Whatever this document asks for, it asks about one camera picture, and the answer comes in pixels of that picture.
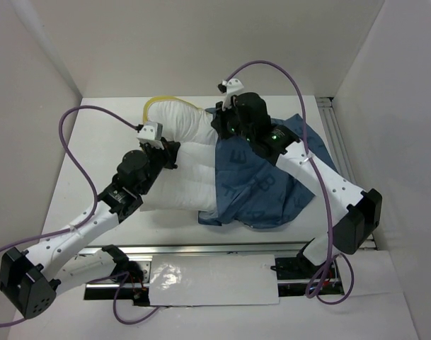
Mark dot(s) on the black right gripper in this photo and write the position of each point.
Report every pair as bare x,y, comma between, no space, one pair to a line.
217,122

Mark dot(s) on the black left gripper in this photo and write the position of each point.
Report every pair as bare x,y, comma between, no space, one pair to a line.
169,153

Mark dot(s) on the white pillow yellow underside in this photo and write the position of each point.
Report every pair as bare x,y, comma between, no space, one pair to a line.
192,185

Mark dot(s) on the blue printed pillowcase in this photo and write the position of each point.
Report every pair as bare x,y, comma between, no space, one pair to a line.
248,189

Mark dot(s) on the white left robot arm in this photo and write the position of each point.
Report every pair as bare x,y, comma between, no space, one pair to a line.
32,279

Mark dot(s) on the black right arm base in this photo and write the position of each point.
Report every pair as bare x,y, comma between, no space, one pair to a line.
293,273

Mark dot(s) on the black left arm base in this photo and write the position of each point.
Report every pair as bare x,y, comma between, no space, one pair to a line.
128,280

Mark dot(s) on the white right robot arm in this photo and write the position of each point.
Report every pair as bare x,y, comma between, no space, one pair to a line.
353,213

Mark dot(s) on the white glossy cover sheet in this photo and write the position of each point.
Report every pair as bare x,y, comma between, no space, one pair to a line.
219,280

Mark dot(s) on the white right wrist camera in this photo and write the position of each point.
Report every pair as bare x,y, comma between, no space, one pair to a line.
230,89

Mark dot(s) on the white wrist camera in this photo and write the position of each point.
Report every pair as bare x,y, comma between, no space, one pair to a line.
150,133
230,89

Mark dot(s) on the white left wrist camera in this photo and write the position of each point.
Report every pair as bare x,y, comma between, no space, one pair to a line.
150,133

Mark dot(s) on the aluminium front rail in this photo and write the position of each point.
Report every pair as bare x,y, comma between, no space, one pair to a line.
213,249

